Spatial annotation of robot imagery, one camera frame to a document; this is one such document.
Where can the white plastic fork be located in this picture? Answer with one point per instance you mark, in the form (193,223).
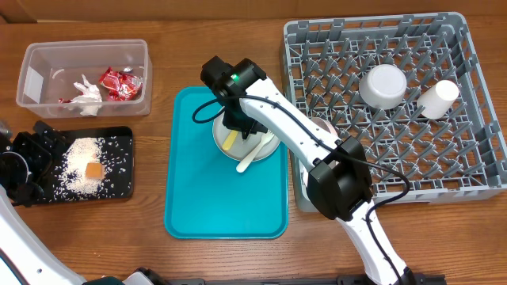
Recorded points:
(245,162)

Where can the red snack wrapper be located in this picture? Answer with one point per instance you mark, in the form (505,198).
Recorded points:
(120,85)

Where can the pink round plate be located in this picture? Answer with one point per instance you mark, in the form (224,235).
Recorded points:
(323,129)

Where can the grey plastic dishwasher rack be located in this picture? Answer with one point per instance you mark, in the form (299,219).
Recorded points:
(458,157)

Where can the clear plastic bin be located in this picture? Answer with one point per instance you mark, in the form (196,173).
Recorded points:
(49,71)

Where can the yellow plastic spoon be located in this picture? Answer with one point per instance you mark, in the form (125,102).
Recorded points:
(229,140)

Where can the white napkin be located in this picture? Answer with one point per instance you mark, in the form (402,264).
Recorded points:
(90,99)

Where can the grey round plate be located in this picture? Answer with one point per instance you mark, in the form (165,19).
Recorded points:
(241,147)

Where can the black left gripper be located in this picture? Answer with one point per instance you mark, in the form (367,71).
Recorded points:
(43,156)

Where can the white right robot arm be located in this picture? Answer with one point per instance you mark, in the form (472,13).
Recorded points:
(339,180)

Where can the small red candy wrapper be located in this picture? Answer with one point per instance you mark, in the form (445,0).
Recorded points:
(64,101)

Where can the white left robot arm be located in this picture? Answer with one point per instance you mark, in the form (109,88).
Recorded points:
(24,257)

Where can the grey bowl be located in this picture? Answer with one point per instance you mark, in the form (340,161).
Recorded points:
(383,87)

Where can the black tray with rice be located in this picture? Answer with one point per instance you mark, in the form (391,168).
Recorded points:
(113,147)

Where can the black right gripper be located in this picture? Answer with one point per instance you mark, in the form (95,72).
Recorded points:
(241,119)

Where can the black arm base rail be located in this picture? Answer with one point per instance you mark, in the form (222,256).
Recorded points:
(340,280)

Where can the white plastic cup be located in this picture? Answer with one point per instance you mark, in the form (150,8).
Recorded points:
(437,100)

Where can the orange food cube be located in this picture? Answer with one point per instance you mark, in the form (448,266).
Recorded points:
(95,170)

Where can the teal serving tray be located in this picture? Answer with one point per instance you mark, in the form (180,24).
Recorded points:
(206,198)

